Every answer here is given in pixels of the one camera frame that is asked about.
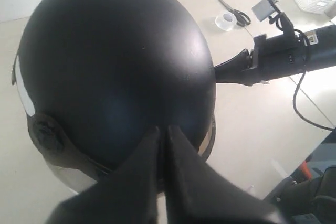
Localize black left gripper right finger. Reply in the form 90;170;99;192
164;126;286;223

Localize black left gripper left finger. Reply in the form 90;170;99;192
47;127;160;223

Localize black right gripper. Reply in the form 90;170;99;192
214;34;310;87

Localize black motorcycle helmet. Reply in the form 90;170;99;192
12;0;216;193

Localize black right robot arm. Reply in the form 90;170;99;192
215;25;335;86

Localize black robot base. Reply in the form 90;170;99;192
265;130;335;223

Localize clear tape roll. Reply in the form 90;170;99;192
215;11;237;31

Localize black handled scissors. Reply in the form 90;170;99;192
218;0;251;27

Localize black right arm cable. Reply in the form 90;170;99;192
292;31;336;131

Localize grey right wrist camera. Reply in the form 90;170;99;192
252;0;280;22

